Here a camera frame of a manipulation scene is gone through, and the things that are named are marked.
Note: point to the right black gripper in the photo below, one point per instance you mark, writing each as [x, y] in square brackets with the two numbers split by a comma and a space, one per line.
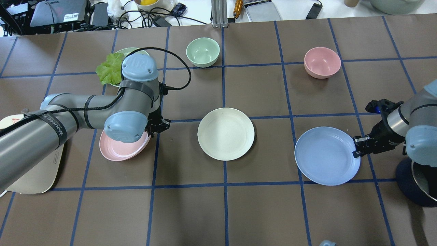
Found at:
[383, 131]

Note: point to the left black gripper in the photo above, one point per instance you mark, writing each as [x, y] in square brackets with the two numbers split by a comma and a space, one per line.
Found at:
[157, 126]

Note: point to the pink plate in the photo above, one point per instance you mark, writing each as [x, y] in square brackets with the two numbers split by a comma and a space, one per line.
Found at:
[119, 151]

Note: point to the blue plate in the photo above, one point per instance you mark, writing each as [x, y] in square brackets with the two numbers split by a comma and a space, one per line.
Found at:
[325, 156]

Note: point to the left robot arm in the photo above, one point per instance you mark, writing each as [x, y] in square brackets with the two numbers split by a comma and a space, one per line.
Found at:
[123, 117]

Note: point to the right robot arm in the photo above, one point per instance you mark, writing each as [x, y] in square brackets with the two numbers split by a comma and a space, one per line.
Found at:
[412, 123]

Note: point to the dark blue pot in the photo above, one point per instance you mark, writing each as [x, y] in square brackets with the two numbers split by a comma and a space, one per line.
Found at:
[417, 182]

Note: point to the green lettuce leaf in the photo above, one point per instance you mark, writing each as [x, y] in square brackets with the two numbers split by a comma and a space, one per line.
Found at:
[109, 72]

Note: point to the cream plate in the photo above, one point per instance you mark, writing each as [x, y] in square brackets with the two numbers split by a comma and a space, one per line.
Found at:
[226, 134]

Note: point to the green plate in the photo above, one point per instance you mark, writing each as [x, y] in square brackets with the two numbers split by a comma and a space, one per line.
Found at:
[128, 50]

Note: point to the green bowl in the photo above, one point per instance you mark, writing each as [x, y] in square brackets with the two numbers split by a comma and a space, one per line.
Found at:
[203, 52]

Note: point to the pink bowl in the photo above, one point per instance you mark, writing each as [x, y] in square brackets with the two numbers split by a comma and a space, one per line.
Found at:
[321, 62]

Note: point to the black power adapter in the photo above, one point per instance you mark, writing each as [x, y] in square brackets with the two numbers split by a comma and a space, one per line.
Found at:
[159, 21]

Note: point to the white bowl with fruit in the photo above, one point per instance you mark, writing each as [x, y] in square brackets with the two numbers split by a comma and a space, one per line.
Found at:
[155, 5]

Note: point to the cream toaster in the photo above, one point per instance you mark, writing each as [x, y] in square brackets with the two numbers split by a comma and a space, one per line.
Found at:
[37, 177]

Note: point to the steel mixing bowl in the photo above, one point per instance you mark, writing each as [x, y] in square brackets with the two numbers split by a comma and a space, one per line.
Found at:
[396, 7]

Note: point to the silver kitchen scale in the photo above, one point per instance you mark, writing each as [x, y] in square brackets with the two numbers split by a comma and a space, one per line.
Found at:
[261, 11]

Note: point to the black laptop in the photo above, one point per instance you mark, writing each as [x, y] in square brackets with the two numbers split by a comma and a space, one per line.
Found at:
[60, 12]

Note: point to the aluminium frame post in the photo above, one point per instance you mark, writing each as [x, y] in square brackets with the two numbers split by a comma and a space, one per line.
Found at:
[219, 14]

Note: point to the orange handled tool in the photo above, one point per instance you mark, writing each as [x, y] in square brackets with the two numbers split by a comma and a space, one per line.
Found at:
[237, 8]

